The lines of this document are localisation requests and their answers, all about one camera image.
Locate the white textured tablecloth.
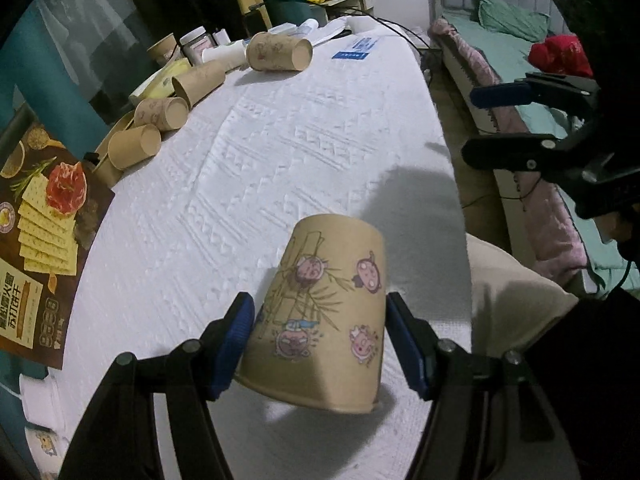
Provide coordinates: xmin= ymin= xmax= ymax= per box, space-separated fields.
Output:
xmin=54 ymin=29 xmax=472 ymax=436

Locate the teal curtain left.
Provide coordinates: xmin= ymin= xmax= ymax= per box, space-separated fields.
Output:
xmin=1 ymin=4 xmax=108 ymax=159

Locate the white paper cup lying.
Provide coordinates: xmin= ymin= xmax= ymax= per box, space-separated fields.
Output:
xmin=202 ymin=41 xmax=247 ymax=73

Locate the upright brown paper cup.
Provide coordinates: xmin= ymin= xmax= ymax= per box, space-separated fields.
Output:
xmin=146 ymin=34 xmax=180 ymax=67

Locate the black cable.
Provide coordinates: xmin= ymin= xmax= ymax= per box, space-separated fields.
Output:
xmin=249 ymin=0 xmax=436 ymax=61

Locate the brown paper cup with cartoons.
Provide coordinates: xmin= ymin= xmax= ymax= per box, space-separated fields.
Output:
xmin=235 ymin=214 xmax=386 ymax=414

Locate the green blanket bed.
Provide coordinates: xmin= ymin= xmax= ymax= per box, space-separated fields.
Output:
xmin=431 ymin=0 xmax=639 ymax=296

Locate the blue white leaflet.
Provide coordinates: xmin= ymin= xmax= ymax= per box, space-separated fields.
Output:
xmin=332 ymin=37 xmax=380 ymax=61

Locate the white desk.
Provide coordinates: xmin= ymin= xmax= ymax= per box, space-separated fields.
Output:
xmin=307 ymin=0 xmax=375 ymax=24

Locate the white lid glass jar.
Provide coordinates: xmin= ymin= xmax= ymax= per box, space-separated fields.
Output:
xmin=179 ymin=26 xmax=214 ymax=66

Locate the brown cracker box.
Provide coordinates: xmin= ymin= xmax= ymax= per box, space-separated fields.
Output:
xmin=0 ymin=122 xmax=114 ymax=368

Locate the white cartoon mug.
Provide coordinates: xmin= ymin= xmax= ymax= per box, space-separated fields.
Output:
xmin=25 ymin=428 xmax=66 ymax=479

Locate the brown paper cup front right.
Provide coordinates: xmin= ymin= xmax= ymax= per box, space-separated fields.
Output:
xmin=245 ymin=32 xmax=312 ymax=72

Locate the white desk lamp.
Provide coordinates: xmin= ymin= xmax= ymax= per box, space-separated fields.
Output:
xmin=18 ymin=374 xmax=66 ymax=434

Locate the yellow tissue pack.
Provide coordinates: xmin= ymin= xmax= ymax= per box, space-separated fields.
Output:
xmin=129 ymin=58 xmax=192 ymax=105

